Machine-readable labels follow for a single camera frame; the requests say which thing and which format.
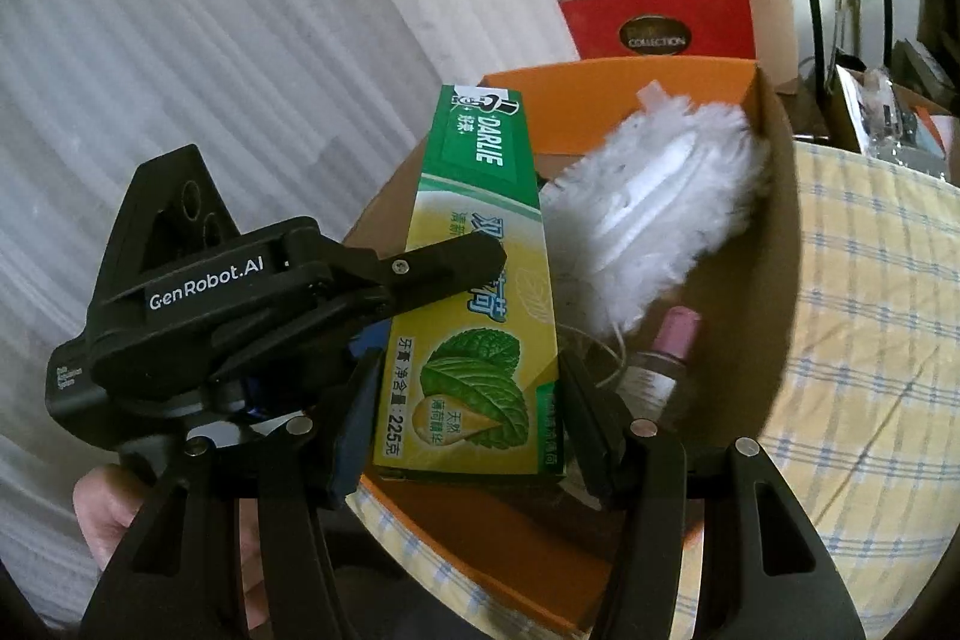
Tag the green toothpaste box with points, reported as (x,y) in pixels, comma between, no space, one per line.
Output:
(480,385)

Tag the black speaker stand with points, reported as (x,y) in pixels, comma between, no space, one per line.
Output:
(817,40)
(889,18)

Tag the person's left hand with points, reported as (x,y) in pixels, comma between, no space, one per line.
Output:
(109,520)

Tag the orange cardboard box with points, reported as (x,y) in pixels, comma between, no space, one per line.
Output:
(697,78)

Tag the brown cardboard box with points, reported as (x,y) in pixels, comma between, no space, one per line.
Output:
(772,10)

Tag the clear plastic bag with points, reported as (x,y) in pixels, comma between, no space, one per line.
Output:
(877,108)

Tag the white curtain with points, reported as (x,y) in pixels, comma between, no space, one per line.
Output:
(225,10)

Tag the clear spray bottle pink cap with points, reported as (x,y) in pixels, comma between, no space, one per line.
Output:
(660,370)

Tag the white feather duster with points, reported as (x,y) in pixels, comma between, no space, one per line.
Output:
(660,197)

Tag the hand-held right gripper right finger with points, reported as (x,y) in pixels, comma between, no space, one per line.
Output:
(592,452)

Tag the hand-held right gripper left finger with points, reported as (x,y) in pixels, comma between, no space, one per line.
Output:
(352,430)

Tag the red chocolate gift bag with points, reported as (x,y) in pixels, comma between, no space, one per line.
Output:
(600,25)

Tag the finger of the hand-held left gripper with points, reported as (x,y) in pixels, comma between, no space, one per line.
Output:
(450,265)

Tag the white orange box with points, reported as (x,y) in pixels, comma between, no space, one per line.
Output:
(937,134)

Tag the yellow checkered tablecloth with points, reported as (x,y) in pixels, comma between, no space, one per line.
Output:
(862,310)

